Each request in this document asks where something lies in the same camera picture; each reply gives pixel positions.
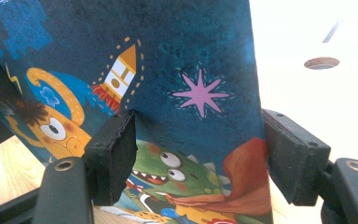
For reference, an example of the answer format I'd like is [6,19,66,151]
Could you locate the blue space picture book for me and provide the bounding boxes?
[0,0,275,224]

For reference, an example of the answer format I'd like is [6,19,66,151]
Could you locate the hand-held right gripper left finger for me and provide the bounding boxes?
[83,109,139,207]

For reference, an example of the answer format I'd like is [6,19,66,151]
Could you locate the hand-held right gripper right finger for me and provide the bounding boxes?
[261,108,332,207]

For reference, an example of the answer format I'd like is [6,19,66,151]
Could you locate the round desk cable grommet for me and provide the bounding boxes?
[303,56,341,71]

